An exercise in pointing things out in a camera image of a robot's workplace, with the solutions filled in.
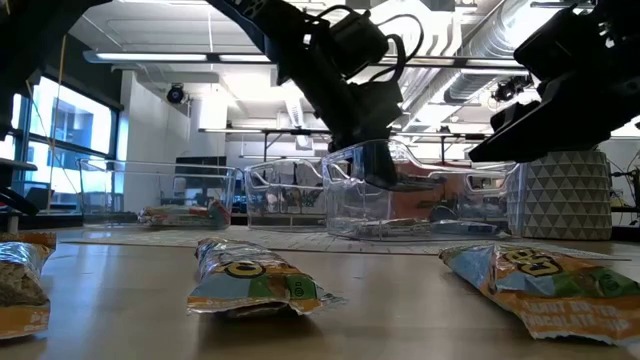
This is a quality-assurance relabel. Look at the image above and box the black looped cable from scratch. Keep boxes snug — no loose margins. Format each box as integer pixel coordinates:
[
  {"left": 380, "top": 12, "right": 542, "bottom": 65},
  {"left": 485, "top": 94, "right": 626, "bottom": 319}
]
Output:
[{"left": 372, "top": 13, "right": 426, "bottom": 84}]

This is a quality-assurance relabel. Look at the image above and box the Chewy peanut butter granola bar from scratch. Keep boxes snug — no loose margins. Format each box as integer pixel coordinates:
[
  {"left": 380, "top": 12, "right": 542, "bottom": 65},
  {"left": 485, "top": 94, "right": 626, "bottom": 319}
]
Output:
[
  {"left": 187, "top": 237, "right": 346, "bottom": 319},
  {"left": 0, "top": 241, "right": 54, "bottom": 341},
  {"left": 0, "top": 230, "right": 57, "bottom": 250},
  {"left": 439, "top": 243, "right": 640, "bottom": 346}
]

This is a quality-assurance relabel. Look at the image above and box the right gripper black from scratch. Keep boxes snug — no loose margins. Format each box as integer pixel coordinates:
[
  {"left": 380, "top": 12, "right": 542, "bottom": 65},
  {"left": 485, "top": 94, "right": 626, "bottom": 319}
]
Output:
[{"left": 468, "top": 0, "right": 640, "bottom": 164}]

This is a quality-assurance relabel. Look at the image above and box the wide clear plastic bin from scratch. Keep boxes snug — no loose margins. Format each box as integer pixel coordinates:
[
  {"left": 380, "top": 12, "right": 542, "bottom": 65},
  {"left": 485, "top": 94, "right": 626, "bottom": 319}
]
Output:
[{"left": 77, "top": 158, "right": 237, "bottom": 230}]

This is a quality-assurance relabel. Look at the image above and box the red green granola bar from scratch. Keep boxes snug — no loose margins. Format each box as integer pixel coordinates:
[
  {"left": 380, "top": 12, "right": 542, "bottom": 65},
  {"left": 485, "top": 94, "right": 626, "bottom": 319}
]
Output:
[{"left": 138, "top": 205, "right": 221, "bottom": 229}]

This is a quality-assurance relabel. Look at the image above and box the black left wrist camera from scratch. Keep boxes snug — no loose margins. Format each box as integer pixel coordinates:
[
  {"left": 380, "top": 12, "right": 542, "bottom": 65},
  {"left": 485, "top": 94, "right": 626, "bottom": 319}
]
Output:
[{"left": 327, "top": 7, "right": 391, "bottom": 77}]

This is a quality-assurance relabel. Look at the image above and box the grey triangle pattern planter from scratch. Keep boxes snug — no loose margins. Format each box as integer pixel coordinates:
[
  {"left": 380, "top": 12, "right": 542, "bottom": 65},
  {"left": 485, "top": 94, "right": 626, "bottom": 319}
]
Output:
[{"left": 519, "top": 149, "right": 614, "bottom": 241}]

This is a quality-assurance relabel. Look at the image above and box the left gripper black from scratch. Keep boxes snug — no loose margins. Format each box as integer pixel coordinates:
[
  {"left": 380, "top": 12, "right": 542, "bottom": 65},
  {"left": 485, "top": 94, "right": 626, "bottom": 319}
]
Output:
[{"left": 277, "top": 29, "right": 444, "bottom": 195}]

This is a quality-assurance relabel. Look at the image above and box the long linear ceiling light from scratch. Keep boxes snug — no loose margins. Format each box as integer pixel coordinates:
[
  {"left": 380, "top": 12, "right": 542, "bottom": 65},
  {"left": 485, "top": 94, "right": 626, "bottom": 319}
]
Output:
[{"left": 83, "top": 49, "right": 524, "bottom": 69}]

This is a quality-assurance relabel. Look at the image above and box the small clear plastic bin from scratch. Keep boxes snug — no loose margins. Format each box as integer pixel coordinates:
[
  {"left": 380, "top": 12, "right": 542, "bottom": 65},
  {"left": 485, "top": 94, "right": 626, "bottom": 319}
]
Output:
[{"left": 243, "top": 158, "right": 331, "bottom": 232}]

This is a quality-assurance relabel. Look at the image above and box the black ceiling spotlight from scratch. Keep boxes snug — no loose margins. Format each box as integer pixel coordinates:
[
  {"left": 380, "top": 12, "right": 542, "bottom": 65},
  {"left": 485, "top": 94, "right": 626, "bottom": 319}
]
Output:
[
  {"left": 166, "top": 83, "right": 187, "bottom": 105},
  {"left": 492, "top": 74, "right": 534, "bottom": 104}
]

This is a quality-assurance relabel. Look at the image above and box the grey woven placemat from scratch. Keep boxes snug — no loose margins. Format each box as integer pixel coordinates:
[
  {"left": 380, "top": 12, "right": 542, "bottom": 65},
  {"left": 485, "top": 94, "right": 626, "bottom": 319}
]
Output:
[{"left": 59, "top": 225, "right": 631, "bottom": 262}]

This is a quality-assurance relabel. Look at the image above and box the blue wrapped granola bar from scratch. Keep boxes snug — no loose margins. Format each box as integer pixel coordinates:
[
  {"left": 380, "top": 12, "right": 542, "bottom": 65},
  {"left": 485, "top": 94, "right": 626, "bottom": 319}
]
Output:
[{"left": 430, "top": 219, "right": 503, "bottom": 237}]

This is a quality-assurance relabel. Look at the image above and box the clear plastic bin with handles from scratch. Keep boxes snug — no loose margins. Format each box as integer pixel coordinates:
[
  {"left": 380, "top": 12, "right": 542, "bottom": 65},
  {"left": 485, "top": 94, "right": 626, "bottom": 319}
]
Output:
[{"left": 322, "top": 139, "right": 524, "bottom": 242}]

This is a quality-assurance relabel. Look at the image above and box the black metal frame rack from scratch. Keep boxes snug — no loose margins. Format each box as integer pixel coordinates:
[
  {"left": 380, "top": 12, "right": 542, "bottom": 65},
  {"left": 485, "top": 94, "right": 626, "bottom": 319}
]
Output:
[{"left": 199, "top": 127, "right": 494, "bottom": 166}]

